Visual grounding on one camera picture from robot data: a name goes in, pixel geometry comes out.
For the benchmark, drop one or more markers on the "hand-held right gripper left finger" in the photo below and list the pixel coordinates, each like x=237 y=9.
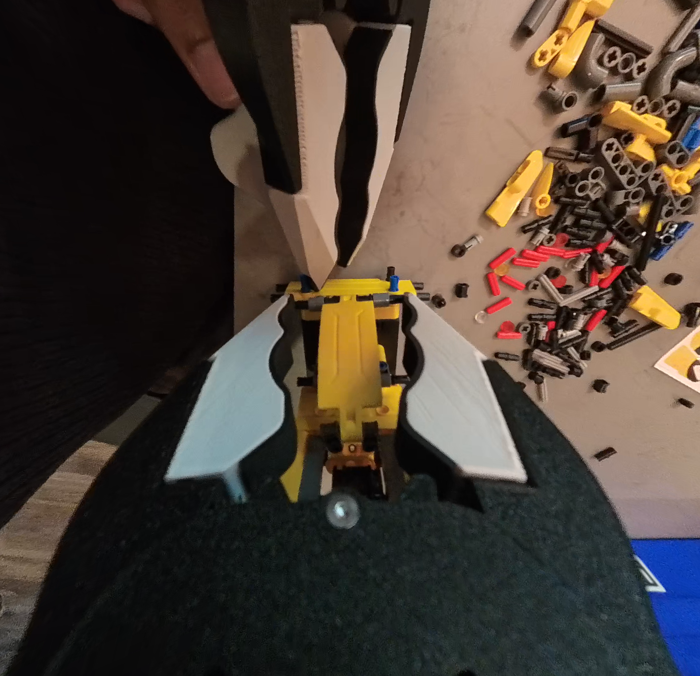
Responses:
x=229 y=397

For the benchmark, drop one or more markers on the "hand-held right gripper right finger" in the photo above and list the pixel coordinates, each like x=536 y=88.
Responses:
x=462 y=402

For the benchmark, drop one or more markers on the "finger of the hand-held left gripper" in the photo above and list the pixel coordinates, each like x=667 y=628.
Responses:
x=317 y=140
x=389 y=85

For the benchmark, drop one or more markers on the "yellow toy brick model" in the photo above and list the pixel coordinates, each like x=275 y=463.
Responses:
x=347 y=353

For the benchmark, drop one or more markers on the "person's left hand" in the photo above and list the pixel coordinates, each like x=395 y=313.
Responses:
x=180 y=36

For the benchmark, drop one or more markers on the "grey and black pin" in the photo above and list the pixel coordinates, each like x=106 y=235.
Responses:
x=466 y=246

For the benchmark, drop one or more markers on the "large yellow curved panel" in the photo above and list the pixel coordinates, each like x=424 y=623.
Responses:
x=517 y=187

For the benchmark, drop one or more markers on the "dark grey toy tube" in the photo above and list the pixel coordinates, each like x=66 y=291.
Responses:
x=540 y=8

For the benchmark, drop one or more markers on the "small yellow curved piece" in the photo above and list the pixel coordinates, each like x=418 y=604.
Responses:
x=544 y=187

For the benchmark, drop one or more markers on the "dark cloth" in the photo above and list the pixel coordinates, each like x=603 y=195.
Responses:
x=82 y=249

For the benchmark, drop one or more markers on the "yellow wedge panel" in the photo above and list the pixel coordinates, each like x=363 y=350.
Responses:
x=653 y=307

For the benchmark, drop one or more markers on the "pile of toy brick pieces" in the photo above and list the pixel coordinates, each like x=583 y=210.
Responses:
x=579 y=222

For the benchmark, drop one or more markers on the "printed instruction sheet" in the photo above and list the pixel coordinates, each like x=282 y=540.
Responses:
x=681 y=359

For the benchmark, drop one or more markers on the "blue box with white tag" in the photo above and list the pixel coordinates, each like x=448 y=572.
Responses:
x=678 y=621

